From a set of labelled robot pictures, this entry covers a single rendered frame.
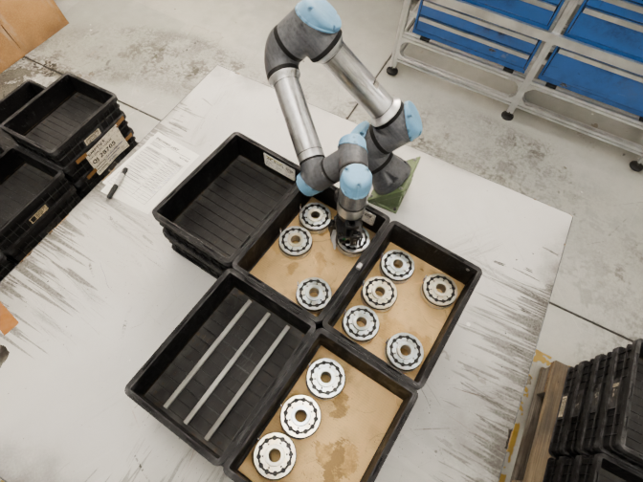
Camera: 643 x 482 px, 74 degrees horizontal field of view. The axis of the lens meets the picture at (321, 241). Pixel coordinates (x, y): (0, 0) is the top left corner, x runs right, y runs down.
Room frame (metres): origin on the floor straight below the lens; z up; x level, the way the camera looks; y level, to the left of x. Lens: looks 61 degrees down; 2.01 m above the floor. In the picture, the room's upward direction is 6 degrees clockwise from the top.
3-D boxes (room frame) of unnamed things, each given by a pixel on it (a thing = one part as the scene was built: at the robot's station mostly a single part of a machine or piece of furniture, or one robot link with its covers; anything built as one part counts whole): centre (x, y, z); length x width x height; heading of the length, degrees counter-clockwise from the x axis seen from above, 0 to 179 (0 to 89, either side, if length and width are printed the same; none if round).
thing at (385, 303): (0.48, -0.18, 0.86); 0.10 x 0.10 x 0.01
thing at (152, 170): (0.95, 0.67, 0.70); 0.33 x 0.23 x 0.01; 157
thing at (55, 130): (1.30, 1.20, 0.37); 0.40 x 0.30 x 0.45; 157
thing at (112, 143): (1.26, 1.05, 0.41); 0.31 x 0.02 x 0.16; 157
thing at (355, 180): (0.64, -0.07, 1.15); 0.09 x 0.08 x 0.11; 5
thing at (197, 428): (0.24, 0.21, 0.87); 0.40 x 0.30 x 0.11; 152
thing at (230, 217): (0.74, 0.28, 0.87); 0.40 x 0.30 x 0.11; 152
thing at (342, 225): (0.62, -0.07, 0.99); 0.09 x 0.08 x 0.12; 9
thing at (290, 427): (0.13, 0.01, 0.86); 0.10 x 0.10 x 0.01
